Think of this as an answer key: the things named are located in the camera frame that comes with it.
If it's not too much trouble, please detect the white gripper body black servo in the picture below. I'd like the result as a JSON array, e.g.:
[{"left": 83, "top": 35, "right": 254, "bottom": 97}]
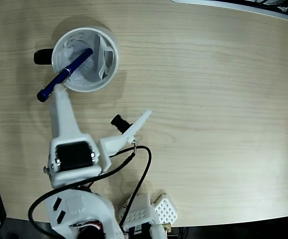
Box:
[{"left": 43, "top": 133, "right": 103, "bottom": 189}]

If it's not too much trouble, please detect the blue pen with metal clip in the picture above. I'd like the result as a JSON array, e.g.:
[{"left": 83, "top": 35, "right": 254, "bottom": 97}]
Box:
[{"left": 36, "top": 48, "right": 94, "bottom": 103}]

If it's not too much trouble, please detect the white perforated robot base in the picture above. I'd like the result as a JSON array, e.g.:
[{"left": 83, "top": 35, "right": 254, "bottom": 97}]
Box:
[{"left": 119, "top": 195, "right": 177, "bottom": 226}]

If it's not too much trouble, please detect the crumpled white tissue paper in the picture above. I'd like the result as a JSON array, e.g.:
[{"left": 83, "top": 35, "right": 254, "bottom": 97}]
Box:
[{"left": 58, "top": 33, "right": 116, "bottom": 87}]

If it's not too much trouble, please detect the silver flat stand plate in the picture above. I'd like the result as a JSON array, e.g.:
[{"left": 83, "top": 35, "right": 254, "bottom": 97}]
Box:
[{"left": 171, "top": 0, "right": 288, "bottom": 21}]

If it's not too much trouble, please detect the white mug with black handle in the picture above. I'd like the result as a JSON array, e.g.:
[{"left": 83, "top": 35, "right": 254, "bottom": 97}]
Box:
[{"left": 33, "top": 26, "right": 120, "bottom": 94}]

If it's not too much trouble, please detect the black camera cable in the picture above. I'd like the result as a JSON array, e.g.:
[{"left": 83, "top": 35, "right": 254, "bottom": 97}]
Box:
[{"left": 28, "top": 145, "right": 152, "bottom": 239}]

